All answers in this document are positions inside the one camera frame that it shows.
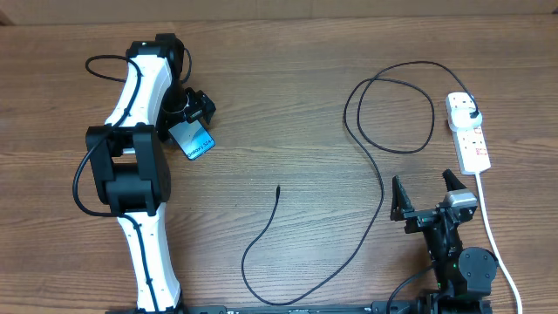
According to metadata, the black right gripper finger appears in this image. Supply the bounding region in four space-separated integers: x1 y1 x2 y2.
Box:
390 175 414 222
442 169 466 192

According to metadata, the blue Galaxy smartphone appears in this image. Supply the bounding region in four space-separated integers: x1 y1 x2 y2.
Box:
169 120 215 160

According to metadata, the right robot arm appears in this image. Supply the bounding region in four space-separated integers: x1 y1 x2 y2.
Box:
385 169 499 313

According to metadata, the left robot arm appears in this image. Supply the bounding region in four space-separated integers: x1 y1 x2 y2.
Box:
72 33 216 313

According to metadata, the white charger plug adapter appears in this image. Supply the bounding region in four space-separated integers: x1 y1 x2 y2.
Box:
448 107 483 132

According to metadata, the white power strip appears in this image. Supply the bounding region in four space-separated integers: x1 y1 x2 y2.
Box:
446 92 491 175

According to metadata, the white power strip cord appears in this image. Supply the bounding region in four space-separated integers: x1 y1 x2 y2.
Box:
473 172 524 314

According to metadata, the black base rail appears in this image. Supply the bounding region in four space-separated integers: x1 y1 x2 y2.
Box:
104 299 493 314

